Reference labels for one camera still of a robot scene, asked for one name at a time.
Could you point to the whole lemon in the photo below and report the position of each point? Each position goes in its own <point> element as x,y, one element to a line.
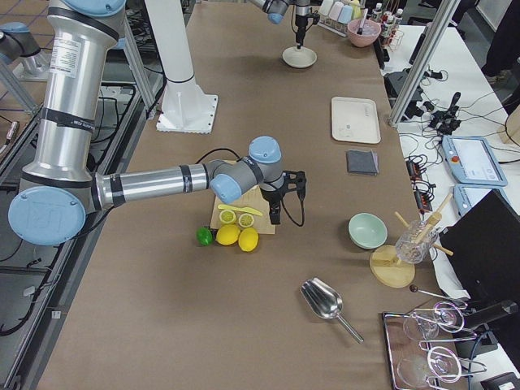
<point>228,234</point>
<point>248,239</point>

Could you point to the lower lemon half slice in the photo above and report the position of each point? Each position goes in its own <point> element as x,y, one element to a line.
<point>227,217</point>

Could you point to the pink ice bowl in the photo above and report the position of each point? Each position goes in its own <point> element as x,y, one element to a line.
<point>370,32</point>

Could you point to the upper whole lemon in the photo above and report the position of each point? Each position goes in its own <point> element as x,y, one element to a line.
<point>248,239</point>

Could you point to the clear textured glass cup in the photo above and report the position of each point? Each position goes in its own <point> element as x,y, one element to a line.
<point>415,243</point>

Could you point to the yellow plastic knife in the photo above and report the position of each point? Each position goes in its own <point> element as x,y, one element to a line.
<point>244,209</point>

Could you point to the lower whole lemon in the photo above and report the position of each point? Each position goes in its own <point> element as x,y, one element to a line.
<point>228,234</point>

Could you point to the metal ice scoop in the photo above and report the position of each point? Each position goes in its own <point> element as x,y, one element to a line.
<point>327,304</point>

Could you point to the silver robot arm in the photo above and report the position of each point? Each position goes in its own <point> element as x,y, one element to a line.
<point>56,189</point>
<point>276,9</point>

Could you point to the bottle rack with bottles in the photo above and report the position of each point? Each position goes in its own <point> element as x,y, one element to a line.
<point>388,15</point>

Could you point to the aluminium frame post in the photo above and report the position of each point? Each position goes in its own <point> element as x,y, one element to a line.
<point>428,48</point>

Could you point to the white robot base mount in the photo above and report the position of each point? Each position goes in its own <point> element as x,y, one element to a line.
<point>185,107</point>

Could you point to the black metal tray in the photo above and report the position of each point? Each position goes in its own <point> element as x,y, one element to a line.
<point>478,351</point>

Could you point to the cream rabbit tray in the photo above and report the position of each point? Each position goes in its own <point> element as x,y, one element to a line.
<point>354,120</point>

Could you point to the black handled metal tool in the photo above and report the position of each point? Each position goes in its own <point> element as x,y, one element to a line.
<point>362,21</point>

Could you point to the mint green bowl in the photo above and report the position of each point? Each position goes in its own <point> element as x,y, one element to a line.
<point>367,231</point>

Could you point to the green lime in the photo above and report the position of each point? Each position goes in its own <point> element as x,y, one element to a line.
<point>204,236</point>

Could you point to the wooden cup rack stand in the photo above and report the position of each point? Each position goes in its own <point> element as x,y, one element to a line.
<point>389,269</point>

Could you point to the upper teach pendant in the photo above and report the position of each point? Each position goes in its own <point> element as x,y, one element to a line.
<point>472,161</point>

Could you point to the lower teach pendant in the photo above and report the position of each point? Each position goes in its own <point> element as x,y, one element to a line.
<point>468,195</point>

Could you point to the pastel cups in rack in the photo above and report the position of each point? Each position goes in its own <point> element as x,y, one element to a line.
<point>339,12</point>

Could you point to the teach pendant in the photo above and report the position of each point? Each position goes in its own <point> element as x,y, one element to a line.
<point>472,161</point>
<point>468,195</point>

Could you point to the wooden cutting board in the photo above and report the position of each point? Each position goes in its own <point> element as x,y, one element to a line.
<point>252,199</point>

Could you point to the wine glass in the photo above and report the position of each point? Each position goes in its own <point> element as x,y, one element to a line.
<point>426,324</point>
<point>433,370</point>

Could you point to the cream round plate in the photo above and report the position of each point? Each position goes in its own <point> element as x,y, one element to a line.
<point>299,57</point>

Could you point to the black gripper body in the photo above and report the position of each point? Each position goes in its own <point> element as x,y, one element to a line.
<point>270,197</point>
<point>300,23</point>

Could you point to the lemon half slice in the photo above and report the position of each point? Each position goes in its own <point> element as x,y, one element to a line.
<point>227,217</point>
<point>246,220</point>

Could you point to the grey folded cloth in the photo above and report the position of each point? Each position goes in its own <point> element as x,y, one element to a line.
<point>365,162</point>

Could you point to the black monitor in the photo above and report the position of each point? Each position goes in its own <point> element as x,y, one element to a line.
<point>485,245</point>

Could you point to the lower wine glass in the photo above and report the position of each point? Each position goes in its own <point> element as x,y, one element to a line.
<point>433,370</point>

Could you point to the upper wine glass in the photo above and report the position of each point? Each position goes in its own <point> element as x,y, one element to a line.
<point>426,324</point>

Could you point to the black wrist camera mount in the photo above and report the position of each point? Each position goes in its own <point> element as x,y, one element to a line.
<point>295,181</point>

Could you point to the upper lemon half slice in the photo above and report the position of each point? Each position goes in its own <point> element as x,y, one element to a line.
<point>246,220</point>

